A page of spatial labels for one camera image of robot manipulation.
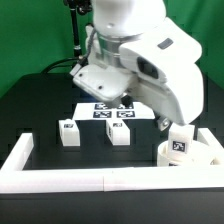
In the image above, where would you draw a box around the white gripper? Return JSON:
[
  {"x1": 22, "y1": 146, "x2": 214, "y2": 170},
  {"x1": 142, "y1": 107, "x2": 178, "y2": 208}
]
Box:
[{"x1": 73, "y1": 18, "x2": 204, "y2": 131}]

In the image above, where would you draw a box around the white round stool seat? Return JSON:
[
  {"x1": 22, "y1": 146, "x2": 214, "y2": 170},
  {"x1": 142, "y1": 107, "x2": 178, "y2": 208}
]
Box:
[{"x1": 157, "y1": 141, "x2": 215, "y2": 167}]

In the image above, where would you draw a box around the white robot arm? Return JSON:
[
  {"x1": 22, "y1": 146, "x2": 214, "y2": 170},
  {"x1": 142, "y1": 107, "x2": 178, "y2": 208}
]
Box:
[{"x1": 71, "y1": 0, "x2": 204, "y2": 126}]

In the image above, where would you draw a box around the white marker tag sheet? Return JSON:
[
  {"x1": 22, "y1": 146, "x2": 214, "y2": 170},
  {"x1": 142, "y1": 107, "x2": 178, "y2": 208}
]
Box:
[{"x1": 73, "y1": 102, "x2": 155, "y2": 120}]

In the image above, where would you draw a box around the white U-shaped fence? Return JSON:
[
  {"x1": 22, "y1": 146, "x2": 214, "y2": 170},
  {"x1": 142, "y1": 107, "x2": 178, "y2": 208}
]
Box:
[{"x1": 0, "y1": 133, "x2": 224, "y2": 194}]

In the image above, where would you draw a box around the black cable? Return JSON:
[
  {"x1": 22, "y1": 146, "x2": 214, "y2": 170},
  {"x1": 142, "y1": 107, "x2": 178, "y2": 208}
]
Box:
[{"x1": 40, "y1": 55, "x2": 88, "y2": 75}]

